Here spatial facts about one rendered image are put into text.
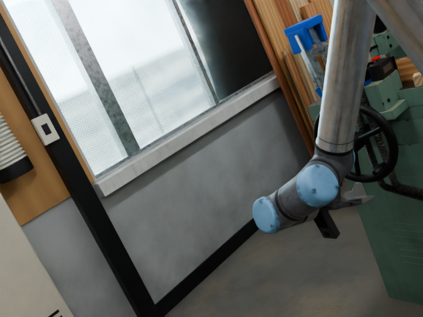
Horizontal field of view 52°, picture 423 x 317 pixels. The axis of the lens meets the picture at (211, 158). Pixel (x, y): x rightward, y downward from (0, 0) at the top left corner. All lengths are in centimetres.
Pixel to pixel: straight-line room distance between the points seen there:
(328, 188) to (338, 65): 27
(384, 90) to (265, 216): 61
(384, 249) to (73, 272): 144
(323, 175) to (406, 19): 40
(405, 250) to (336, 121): 93
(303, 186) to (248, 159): 199
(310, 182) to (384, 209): 84
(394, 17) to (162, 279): 206
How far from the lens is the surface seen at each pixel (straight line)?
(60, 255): 226
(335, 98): 100
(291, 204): 100
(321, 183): 98
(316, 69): 251
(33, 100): 213
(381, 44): 162
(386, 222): 181
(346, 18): 94
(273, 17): 313
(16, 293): 191
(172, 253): 257
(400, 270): 194
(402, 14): 75
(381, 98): 143
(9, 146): 198
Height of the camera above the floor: 129
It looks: 14 degrees down
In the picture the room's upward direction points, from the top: 24 degrees counter-clockwise
